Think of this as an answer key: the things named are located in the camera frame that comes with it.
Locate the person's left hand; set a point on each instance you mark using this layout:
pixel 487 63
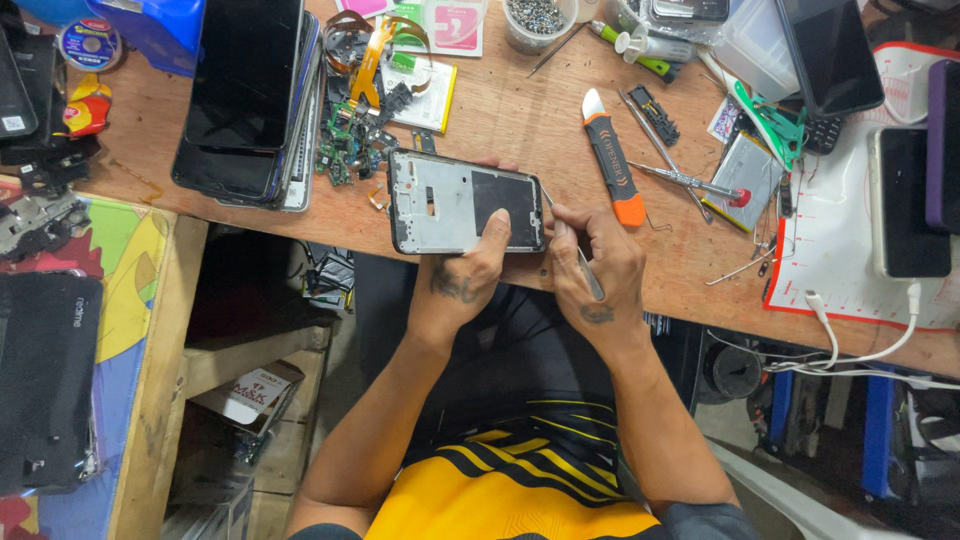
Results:
pixel 454 292

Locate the person's right hand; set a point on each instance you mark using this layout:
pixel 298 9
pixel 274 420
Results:
pixel 611 281

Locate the silver metal tweezers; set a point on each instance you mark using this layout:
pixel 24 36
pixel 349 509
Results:
pixel 590 274

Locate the black phone frame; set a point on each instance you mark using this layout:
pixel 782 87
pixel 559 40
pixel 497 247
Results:
pixel 439 202

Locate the orange grey pry tool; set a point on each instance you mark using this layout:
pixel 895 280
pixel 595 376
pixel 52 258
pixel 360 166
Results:
pixel 611 161

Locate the small orange flex strip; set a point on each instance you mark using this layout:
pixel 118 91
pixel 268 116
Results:
pixel 375 196

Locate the heap of parts under desk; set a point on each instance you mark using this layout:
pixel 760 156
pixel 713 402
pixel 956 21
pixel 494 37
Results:
pixel 330 277

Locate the red capped metal screwdriver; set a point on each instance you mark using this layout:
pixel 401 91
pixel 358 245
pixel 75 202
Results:
pixel 690 182

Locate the thin steel tweezers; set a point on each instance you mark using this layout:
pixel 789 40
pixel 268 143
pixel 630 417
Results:
pixel 660 146

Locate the silver phone battery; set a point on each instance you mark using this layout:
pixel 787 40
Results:
pixel 742 176

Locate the small black speaker module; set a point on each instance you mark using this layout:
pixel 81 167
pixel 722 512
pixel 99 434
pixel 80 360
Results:
pixel 655 114

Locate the yellow black striped shirt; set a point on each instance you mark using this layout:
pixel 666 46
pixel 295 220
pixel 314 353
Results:
pixel 517 465

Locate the pile of circuit board parts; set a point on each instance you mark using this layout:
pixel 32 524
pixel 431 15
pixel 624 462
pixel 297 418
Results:
pixel 352 139

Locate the white yellow-edged phone battery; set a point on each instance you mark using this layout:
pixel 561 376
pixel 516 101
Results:
pixel 429 101

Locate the white red-edged work mat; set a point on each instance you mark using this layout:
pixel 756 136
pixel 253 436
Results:
pixel 832 247

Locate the cardboard box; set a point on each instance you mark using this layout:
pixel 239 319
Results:
pixel 251 397

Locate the green plastic tool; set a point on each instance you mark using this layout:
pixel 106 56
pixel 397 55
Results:
pixel 776 124

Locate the thin black probe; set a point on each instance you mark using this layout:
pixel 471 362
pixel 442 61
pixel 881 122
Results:
pixel 559 49

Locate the black keypad phone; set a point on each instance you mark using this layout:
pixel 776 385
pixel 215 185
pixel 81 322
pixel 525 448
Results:
pixel 823 135

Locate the pink white wipe packet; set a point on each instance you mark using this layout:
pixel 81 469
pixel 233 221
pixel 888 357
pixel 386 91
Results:
pixel 456 26

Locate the clear tub of screws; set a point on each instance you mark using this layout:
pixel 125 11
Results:
pixel 536 22

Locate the plastic bag with phone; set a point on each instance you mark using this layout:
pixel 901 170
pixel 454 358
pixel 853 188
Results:
pixel 675 16

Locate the clear plastic box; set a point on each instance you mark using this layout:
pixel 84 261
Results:
pixel 757 49

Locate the stack of phone screens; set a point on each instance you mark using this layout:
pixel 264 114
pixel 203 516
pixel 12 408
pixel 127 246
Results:
pixel 240 90

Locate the small pink packet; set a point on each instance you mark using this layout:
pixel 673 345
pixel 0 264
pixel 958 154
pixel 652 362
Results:
pixel 364 6

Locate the white-edged smartphone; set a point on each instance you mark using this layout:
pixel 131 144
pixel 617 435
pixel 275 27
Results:
pixel 911 202

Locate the black smartphone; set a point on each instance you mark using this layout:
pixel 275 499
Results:
pixel 832 56

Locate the colourful printed mat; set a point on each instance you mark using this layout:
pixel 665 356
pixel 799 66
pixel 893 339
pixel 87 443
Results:
pixel 127 285

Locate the purple smartphone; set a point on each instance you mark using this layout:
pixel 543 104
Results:
pixel 945 142

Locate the blue plastic box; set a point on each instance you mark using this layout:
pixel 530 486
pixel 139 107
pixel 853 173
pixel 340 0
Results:
pixel 154 30

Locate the red yellow wrapper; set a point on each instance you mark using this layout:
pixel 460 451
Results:
pixel 88 105

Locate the black phone box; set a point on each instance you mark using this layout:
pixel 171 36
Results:
pixel 45 375

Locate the heap of black phone parts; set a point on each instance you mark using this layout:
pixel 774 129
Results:
pixel 37 221

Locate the black device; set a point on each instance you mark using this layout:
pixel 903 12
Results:
pixel 26 82

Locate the small black frame part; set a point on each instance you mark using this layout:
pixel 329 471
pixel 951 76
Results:
pixel 424 141

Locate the blue metal frame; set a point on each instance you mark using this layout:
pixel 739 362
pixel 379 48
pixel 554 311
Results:
pixel 877 427

